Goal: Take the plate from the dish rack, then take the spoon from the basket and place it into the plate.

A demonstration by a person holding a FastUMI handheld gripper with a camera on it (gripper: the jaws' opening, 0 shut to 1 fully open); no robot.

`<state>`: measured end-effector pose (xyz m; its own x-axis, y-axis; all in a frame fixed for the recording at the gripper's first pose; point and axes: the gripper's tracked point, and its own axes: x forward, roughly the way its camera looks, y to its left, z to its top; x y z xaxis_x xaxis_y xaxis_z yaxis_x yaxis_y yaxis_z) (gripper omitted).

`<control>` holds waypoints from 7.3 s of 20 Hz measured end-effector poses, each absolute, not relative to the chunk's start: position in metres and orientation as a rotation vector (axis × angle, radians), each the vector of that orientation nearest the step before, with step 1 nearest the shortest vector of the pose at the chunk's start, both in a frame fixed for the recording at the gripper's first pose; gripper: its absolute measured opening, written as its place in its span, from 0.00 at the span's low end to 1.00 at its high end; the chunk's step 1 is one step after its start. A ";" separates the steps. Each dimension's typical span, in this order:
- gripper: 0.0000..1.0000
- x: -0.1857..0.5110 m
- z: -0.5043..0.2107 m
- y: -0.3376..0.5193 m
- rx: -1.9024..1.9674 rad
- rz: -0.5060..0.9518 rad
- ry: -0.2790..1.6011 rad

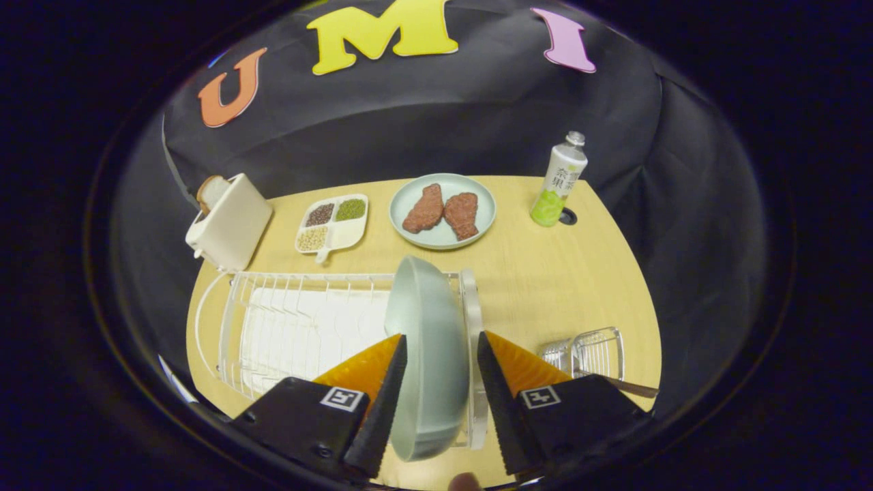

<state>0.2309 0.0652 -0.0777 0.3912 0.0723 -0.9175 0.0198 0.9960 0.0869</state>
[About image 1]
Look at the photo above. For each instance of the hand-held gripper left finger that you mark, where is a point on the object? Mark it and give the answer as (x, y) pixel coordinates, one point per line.
(385, 416)

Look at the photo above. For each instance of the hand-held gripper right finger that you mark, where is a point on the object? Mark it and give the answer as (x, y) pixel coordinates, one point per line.
(498, 409)

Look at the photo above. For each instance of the light green plate with meat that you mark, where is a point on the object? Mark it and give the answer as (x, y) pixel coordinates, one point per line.
(484, 204)

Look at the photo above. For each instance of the white divided tray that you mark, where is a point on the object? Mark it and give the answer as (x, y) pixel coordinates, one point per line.
(348, 235)

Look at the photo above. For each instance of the yellow beans pile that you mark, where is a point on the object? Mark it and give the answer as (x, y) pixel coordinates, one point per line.
(312, 239)

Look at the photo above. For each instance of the brown meat piece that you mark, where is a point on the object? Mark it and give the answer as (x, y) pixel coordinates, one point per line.
(462, 215)
(424, 210)

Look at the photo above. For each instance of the black table grommet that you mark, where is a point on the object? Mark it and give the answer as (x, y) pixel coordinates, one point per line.
(569, 218)

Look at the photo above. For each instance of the green beans pile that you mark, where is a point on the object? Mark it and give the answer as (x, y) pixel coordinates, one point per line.
(350, 209)

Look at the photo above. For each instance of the brown beans pile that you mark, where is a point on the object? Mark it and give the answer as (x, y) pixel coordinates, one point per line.
(320, 215)

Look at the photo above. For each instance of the green tea bottle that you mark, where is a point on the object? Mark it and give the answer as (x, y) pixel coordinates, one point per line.
(559, 184)

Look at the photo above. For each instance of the white toaster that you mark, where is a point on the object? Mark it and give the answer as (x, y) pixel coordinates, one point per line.
(232, 225)

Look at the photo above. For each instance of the toast bread slice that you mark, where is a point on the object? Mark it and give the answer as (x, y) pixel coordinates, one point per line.
(211, 191)

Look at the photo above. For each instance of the black backdrop cloth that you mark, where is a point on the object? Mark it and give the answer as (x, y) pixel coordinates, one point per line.
(477, 116)

